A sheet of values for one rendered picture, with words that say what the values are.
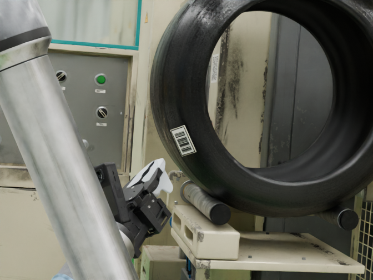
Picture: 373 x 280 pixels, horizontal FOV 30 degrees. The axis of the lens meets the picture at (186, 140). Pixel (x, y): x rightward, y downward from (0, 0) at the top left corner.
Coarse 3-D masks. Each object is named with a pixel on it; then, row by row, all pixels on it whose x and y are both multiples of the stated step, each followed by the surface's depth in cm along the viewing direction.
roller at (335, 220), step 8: (336, 208) 152; (344, 208) 150; (320, 216) 159; (328, 216) 154; (336, 216) 149; (344, 216) 147; (352, 216) 148; (336, 224) 150; (344, 224) 148; (352, 224) 148
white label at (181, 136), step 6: (174, 132) 143; (180, 132) 142; (186, 132) 141; (174, 138) 143; (180, 138) 142; (186, 138) 141; (180, 144) 143; (186, 144) 142; (192, 144) 141; (180, 150) 143; (186, 150) 142; (192, 150) 142
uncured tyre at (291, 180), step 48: (192, 0) 145; (240, 0) 140; (288, 0) 169; (336, 0) 143; (192, 48) 140; (336, 48) 172; (192, 96) 140; (336, 96) 173; (336, 144) 173; (240, 192) 144; (288, 192) 144; (336, 192) 147
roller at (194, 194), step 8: (192, 184) 173; (184, 192) 174; (192, 192) 166; (200, 192) 160; (192, 200) 163; (200, 200) 155; (208, 200) 150; (216, 200) 148; (200, 208) 153; (208, 208) 145; (216, 208) 143; (224, 208) 143; (208, 216) 145; (216, 216) 143; (224, 216) 143
